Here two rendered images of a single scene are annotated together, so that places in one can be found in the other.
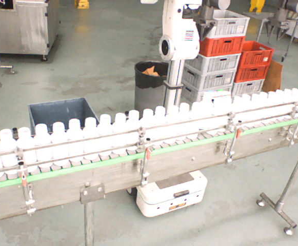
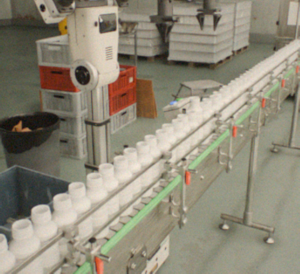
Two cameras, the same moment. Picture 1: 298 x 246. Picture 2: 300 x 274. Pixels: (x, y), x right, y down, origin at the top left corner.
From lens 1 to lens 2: 0.65 m
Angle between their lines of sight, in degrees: 31
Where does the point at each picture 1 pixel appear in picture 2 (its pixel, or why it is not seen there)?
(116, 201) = not seen: outside the picture
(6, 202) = not seen: outside the picture
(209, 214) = (186, 264)
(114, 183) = (152, 239)
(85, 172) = (131, 234)
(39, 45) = not seen: outside the picture
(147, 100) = (33, 165)
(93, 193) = (139, 264)
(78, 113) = (11, 191)
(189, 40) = (110, 59)
